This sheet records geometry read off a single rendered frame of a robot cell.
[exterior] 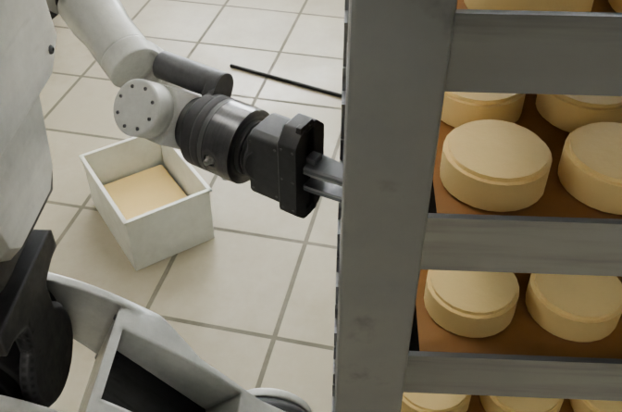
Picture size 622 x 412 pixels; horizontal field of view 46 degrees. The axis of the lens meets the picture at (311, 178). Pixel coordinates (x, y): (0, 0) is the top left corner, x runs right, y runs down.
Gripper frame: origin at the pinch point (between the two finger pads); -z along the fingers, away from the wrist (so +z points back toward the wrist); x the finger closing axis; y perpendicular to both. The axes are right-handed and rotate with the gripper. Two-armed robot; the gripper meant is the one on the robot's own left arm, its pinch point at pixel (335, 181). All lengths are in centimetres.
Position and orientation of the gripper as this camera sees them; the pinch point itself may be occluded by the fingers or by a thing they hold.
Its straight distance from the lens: 76.6
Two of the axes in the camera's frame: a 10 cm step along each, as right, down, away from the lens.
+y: 5.4, -5.3, 6.5
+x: 0.0, -7.7, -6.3
